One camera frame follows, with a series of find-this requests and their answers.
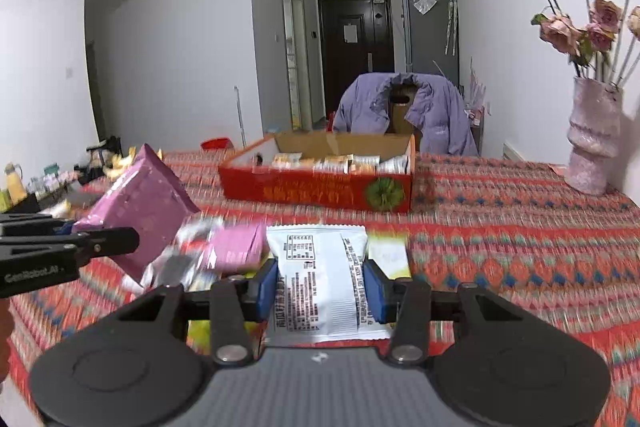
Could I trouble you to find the patterned red tablecloth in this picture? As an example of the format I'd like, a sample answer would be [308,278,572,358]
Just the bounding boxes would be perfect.
[7,149,640,427]

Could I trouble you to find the row of small boxed packets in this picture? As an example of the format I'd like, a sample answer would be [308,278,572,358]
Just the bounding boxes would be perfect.
[272,153,412,176]

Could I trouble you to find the pink ribbed vase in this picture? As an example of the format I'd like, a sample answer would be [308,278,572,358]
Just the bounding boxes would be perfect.
[565,77,624,195]

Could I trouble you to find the grey refrigerator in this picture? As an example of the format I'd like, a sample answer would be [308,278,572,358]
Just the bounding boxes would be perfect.
[402,0,460,90]

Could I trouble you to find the dried pink roses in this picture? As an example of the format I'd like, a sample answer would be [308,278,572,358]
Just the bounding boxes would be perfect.
[504,0,640,82]

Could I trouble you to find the pile of mixed snack bags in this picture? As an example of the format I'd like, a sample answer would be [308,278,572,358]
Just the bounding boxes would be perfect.
[135,214,412,308]

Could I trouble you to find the wooden chair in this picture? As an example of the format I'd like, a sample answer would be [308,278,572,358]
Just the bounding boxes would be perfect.
[387,87,419,136]

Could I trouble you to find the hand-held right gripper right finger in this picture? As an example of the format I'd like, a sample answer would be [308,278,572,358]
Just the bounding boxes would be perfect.
[363,259,539,366]

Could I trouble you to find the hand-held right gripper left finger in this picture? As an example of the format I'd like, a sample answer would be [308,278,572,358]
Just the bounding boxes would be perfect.
[102,258,279,367]

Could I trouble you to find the yellow bottle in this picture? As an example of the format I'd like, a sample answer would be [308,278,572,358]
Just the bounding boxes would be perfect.
[4,163,27,204]

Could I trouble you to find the mop pole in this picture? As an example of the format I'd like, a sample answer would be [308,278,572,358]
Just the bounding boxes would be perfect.
[234,86,246,148]

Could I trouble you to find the purple jacket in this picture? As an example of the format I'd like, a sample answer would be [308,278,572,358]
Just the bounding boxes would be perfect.
[332,73,480,156]

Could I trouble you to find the glass inner door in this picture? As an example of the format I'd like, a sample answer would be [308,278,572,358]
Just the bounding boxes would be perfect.
[281,0,306,130]

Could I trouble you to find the white umbrella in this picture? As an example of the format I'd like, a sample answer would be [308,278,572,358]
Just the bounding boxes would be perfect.
[445,0,459,56]

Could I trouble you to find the black bag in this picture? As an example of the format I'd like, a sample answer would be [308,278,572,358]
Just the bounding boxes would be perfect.
[87,137,124,168]

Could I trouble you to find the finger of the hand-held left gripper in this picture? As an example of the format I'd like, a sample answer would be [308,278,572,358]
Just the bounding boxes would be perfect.
[0,228,140,266]
[0,213,76,236]

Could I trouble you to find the dark entrance door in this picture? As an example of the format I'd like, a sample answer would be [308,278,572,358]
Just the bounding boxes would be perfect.
[318,0,393,120]

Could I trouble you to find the red cardboard box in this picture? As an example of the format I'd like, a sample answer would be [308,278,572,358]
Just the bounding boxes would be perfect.
[218,130,417,214]

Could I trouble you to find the pink snack packet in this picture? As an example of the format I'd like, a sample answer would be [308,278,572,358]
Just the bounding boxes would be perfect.
[72,143,201,284]

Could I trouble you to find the white snack packet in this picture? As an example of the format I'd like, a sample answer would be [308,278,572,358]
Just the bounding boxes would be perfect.
[265,225,396,348]

